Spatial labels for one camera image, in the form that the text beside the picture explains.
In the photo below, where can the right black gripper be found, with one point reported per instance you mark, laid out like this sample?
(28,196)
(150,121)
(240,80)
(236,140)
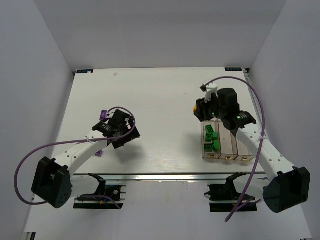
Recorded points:
(200,113)

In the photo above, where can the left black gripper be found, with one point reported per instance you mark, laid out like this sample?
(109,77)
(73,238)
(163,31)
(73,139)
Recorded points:
(125,139)

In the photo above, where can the green lego brick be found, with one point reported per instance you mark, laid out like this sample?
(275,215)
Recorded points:
(209,129)
(208,147)
(208,137)

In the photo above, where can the purple lego brick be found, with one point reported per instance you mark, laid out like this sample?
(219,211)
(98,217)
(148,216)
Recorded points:
(99,153)
(103,115)

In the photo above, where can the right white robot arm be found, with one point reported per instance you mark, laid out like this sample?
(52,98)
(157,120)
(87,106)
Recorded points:
(286,185)

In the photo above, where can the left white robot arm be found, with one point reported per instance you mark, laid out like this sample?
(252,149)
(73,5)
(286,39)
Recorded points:
(55,179)

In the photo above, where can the left clear container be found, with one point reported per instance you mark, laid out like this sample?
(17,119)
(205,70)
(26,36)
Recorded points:
(209,155)

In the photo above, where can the clear container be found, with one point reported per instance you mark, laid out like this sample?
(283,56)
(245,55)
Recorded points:
(240,151)
(209,155)
(227,144)

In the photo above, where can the middle clear container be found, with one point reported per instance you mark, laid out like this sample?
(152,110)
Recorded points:
(227,144)

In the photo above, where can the right blue table label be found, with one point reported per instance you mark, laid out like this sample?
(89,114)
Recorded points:
(233,69)

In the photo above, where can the blue table label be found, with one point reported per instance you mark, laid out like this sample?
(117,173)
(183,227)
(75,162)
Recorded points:
(84,71)
(233,69)

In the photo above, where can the right clear container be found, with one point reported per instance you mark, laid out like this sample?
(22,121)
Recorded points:
(240,151)

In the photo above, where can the left blue table label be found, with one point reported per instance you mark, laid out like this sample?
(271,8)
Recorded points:
(84,71)

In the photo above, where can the aluminium table rail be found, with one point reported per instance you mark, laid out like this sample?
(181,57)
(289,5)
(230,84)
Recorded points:
(165,177)

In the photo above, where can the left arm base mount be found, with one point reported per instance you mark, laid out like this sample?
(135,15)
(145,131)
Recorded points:
(112,198)

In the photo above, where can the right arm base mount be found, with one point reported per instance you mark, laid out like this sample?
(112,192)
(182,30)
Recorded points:
(223,200)

